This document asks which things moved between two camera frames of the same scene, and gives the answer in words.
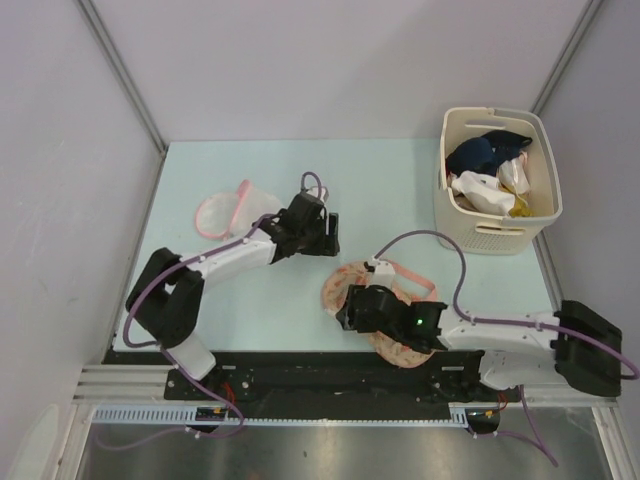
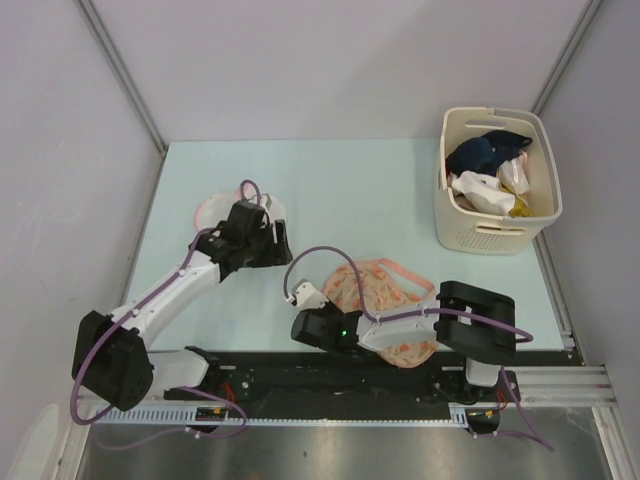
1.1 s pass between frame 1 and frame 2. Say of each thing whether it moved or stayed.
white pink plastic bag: stayed
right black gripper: moved
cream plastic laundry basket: stayed
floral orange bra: stayed
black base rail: stayed
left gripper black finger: moved
